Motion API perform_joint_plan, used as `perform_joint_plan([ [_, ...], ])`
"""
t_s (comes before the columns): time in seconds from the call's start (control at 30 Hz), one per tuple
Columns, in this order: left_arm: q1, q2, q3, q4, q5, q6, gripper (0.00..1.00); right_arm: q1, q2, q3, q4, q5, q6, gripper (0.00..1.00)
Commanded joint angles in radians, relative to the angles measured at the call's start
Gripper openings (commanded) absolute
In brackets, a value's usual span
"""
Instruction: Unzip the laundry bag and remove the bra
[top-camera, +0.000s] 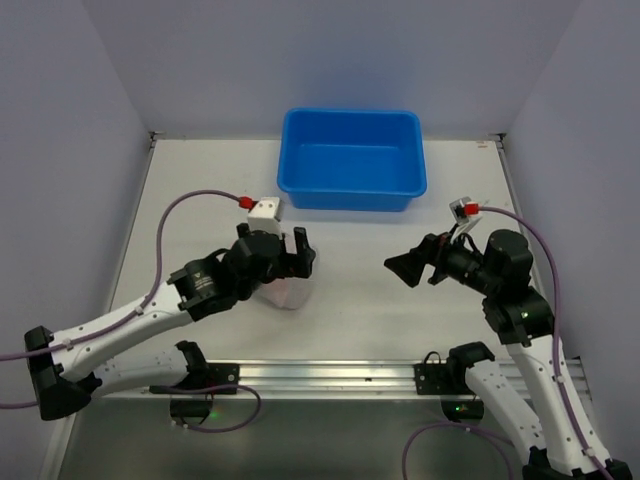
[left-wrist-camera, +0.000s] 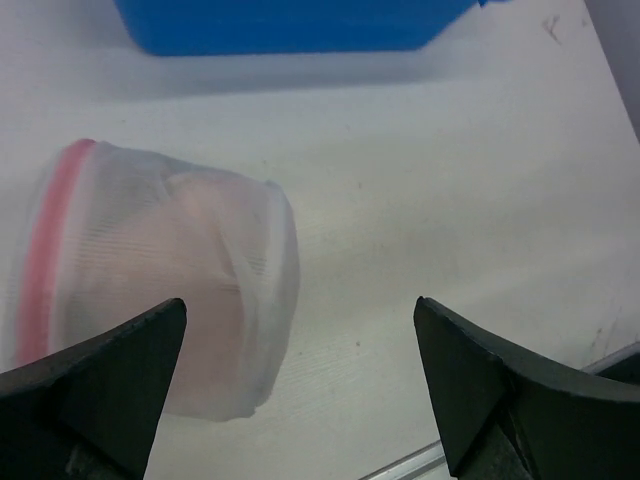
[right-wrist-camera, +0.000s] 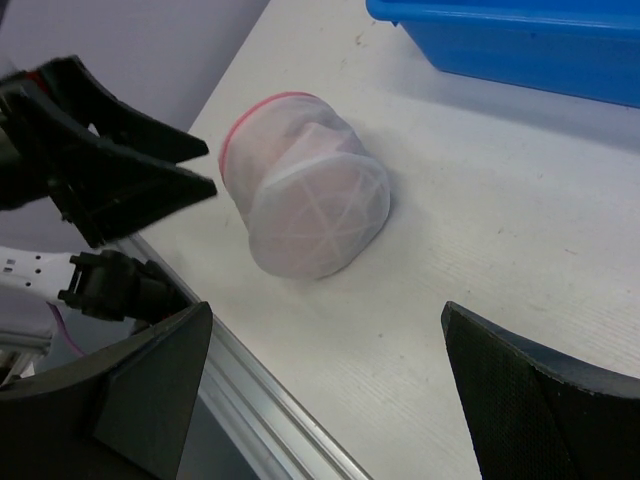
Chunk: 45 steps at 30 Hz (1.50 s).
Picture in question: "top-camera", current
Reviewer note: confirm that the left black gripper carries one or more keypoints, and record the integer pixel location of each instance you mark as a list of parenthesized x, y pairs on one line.
[(288, 257)]

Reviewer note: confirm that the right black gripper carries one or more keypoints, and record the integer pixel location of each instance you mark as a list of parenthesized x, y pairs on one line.
[(435, 260)]

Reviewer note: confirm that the white mesh laundry bag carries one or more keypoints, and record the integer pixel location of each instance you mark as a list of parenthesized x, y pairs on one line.
[(287, 294)]

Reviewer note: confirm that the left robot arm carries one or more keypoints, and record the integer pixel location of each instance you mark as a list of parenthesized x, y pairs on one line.
[(70, 368)]

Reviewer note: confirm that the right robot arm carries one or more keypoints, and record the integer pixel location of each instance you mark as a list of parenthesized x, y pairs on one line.
[(550, 430)]

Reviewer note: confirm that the blue plastic tub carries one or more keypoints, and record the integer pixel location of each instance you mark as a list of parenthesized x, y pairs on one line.
[(350, 159)]

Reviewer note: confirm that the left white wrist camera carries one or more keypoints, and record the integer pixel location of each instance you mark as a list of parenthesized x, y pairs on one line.
[(264, 214)]

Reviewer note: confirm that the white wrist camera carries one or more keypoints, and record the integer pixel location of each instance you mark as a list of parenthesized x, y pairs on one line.
[(466, 214), (264, 214)]

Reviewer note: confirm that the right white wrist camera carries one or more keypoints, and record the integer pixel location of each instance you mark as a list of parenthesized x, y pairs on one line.
[(466, 214)]

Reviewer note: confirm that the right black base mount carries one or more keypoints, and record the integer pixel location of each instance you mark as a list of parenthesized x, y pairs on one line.
[(432, 377)]

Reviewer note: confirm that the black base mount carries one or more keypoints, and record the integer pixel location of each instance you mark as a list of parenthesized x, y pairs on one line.
[(432, 377), (192, 400)]

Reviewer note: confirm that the aluminium mounting rail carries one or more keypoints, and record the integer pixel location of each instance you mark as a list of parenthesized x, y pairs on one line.
[(282, 380)]

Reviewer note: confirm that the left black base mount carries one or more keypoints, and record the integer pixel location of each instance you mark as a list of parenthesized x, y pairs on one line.
[(192, 400)]

